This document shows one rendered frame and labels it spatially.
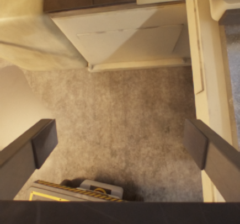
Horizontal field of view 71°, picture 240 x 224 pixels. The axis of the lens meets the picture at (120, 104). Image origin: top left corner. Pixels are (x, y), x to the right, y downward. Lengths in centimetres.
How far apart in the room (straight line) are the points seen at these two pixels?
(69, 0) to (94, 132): 81
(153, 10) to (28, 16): 51
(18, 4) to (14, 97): 82
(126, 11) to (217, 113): 50
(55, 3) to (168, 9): 44
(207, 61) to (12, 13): 78
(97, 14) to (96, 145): 83
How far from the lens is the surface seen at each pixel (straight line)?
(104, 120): 121
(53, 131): 17
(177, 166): 123
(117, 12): 76
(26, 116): 147
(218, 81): 53
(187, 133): 16
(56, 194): 103
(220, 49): 57
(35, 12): 86
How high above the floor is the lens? 118
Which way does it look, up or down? 79 degrees down
